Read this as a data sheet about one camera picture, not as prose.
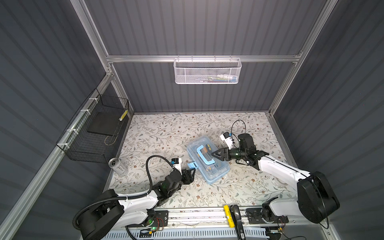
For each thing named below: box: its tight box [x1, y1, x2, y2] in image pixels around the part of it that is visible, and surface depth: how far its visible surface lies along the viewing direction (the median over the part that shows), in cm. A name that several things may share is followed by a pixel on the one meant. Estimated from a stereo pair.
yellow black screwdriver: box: [205, 144, 212, 153], surface depth 91 cm
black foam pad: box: [87, 112, 127, 136], surface depth 79 cm
